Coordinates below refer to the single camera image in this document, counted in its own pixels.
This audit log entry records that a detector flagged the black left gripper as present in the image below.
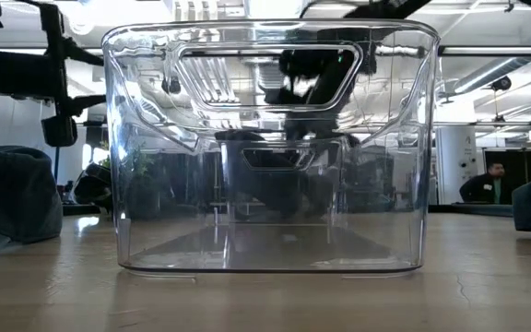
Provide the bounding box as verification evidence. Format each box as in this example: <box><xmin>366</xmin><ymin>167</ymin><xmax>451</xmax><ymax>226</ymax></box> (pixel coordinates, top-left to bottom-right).
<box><xmin>0</xmin><ymin>0</ymin><xmax>108</xmax><ymax>118</ymax></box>

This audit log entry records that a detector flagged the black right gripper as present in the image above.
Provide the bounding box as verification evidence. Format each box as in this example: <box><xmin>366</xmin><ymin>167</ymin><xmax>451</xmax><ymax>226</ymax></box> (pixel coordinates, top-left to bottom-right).
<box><xmin>265</xmin><ymin>28</ymin><xmax>378</xmax><ymax>140</ymax></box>

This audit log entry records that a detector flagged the dark grey knit hat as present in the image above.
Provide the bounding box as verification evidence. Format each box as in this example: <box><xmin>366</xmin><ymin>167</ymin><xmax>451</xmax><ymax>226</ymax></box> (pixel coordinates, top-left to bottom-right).
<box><xmin>0</xmin><ymin>144</ymin><xmax>64</xmax><ymax>263</ymax></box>

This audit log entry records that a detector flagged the black box on stand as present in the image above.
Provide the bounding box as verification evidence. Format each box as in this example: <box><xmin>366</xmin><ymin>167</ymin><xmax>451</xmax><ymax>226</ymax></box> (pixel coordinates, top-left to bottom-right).
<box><xmin>41</xmin><ymin>114</ymin><xmax>78</xmax><ymax>184</ymax></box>

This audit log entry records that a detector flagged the black bulky bag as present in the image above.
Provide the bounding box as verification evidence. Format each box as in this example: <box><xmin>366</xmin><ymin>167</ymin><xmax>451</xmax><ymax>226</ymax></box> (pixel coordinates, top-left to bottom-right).
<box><xmin>70</xmin><ymin>161</ymin><xmax>113</xmax><ymax>214</ymax></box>

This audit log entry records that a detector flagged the clear plastic storage bin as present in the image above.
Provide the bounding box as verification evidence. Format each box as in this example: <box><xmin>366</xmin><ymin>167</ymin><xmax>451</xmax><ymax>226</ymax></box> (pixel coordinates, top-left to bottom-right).
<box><xmin>214</xmin><ymin>133</ymin><xmax>354</xmax><ymax>227</ymax></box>
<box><xmin>101</xmin><ymin>18</ymin><xmax>441</xmax><ymax>276</ymax></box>

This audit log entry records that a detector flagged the white round column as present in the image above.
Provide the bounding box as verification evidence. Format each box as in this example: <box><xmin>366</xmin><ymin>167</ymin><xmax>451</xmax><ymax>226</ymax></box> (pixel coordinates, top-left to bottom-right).
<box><xmin>434</xmin><ymin>126</ymin><xmax>478</xmax><ymax>205</ymax></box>

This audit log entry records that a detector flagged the black ceiling device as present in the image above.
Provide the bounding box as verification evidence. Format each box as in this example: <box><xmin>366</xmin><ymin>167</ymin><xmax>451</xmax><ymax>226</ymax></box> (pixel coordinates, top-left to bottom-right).
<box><xmin>490</xmin><ymin>75</ymin><xmax>513</xmax><ymax>92</ymax></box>

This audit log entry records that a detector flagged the person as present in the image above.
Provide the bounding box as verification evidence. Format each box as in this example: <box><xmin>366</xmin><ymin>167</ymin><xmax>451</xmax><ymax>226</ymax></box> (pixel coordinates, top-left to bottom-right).
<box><xmin>458</xmin><ymin>161</ymin><xmax>514</xmax><ymax>206</ymax></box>

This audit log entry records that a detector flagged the black background table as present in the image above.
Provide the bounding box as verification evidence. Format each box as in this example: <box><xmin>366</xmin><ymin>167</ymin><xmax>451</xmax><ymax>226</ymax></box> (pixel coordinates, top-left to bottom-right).
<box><xmin>429</xmin><ymin>203</ymin><xmax>515</xmax><ymax>219</ymax></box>

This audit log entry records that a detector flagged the dark room partition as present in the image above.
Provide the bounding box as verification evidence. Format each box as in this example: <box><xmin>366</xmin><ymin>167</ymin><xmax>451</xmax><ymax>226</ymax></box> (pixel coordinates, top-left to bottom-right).
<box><xmin>483</xmin><ymin>148</ymin><xmax>531</xmax><ymax>205</ymax></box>

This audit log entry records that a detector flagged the silver ceiling duct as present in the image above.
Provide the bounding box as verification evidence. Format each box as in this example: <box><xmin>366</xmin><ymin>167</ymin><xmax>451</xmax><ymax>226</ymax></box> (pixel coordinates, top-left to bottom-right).
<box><xmin>449</xmin><ymin>54</ymin><xmax>531</xmax><ymax>96</ymax></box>

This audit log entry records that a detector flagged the black frame beam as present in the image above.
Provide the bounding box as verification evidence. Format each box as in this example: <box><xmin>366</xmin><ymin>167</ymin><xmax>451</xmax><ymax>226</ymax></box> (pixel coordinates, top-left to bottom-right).
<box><xmin>438</xmin><ymin>44</ymin><xmax>531</xmax><ymax>58</ymax></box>

